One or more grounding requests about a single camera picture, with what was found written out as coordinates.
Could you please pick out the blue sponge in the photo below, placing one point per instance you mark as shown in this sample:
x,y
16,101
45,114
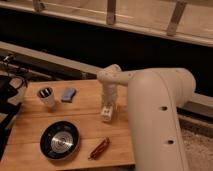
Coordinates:
x,y
68,94

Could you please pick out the white plastic bottle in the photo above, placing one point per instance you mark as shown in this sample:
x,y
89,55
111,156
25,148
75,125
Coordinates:
x,y
107,116

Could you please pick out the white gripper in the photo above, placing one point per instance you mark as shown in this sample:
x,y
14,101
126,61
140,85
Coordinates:
x,y
109,97

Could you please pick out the red-brown snack bar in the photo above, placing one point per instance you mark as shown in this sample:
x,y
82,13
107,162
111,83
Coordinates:
x,y
100,149

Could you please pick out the wooden board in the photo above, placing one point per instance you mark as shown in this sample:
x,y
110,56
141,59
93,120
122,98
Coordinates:
x,y
78,103

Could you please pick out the black ceramic bowl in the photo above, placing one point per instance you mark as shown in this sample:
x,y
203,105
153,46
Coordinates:
x,y
59,140

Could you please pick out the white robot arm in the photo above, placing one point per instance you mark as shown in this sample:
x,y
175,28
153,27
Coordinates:
x,y
153,97

